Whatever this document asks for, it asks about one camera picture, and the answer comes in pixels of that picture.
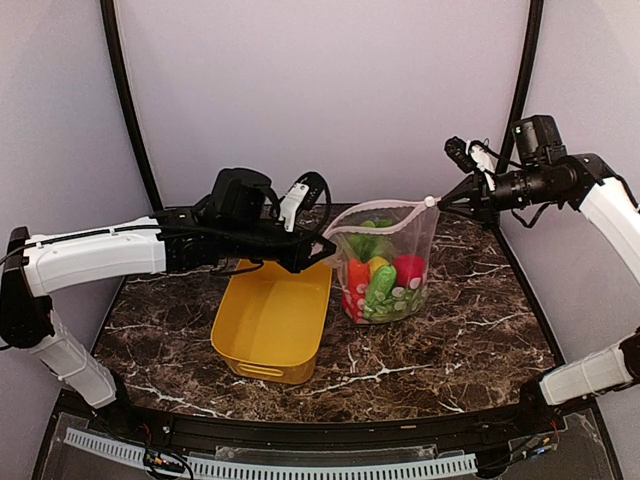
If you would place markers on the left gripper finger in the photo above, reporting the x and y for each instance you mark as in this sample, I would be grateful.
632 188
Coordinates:
308 258
319 242

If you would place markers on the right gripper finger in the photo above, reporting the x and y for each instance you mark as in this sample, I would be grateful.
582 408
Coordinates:
461 195
461 209

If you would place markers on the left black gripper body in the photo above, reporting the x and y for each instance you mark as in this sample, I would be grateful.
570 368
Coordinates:
249 247

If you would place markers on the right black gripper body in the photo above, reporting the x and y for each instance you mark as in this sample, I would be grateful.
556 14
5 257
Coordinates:
489 209

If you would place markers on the yellow toy lemon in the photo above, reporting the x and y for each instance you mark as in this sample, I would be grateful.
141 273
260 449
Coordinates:
376 263

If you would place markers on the orange toy carrot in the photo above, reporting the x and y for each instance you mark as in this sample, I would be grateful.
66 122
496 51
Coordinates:
364 247

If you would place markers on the clear zip top bag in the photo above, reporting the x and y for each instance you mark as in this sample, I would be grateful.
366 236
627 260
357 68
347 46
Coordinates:
410 227

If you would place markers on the green toy cucumber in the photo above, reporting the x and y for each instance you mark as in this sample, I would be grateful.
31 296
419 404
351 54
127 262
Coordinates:
381 285

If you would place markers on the red toy tomato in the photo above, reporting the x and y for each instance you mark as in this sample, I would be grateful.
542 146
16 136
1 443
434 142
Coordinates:
410 271

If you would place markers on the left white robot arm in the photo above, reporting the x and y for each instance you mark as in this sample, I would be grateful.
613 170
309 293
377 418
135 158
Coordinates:
171 241

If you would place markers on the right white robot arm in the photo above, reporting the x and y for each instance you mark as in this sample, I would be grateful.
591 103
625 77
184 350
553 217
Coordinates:
586 185

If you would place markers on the yellow plastic basket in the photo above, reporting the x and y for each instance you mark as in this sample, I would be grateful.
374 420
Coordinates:
270 322

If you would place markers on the right black frame post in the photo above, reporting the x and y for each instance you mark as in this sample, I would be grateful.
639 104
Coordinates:
525 71

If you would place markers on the black frame post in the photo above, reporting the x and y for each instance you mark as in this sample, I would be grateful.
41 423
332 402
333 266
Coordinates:
525 71
126 101

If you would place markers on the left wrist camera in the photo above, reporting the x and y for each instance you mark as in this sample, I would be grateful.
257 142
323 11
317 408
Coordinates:
238 194

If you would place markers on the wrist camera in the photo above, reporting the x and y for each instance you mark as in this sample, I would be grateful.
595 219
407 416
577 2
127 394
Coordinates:
238 194
538 141

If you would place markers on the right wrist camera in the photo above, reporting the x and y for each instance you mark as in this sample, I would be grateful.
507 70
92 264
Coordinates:
538 141

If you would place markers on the black front rail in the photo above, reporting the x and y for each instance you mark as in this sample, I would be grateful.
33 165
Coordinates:
476 431

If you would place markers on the white slotted cable duct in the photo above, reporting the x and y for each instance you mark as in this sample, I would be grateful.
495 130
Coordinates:
245 463

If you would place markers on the left black frame post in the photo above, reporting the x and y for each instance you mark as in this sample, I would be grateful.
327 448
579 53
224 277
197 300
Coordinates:
126 101

